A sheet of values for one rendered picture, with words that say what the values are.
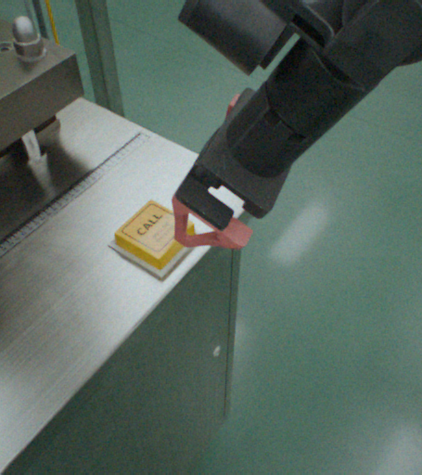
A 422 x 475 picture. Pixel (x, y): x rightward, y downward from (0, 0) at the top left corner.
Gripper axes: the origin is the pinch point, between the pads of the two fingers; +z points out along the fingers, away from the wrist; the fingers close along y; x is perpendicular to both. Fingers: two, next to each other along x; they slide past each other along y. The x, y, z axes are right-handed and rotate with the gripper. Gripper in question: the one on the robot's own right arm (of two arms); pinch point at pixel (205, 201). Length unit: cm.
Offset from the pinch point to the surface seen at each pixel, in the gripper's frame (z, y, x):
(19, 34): 13.5, -15.3, -26.6
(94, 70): 78, -82, -33
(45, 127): 27.3, -16.9, -20.7
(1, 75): 16.5, -11.2, -25.7
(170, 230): 14.0, -5.0, 0.2
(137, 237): 15.5, -2.6, -2.4
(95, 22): 64, -81, -38
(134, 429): 42.7, 7.7, 14.5
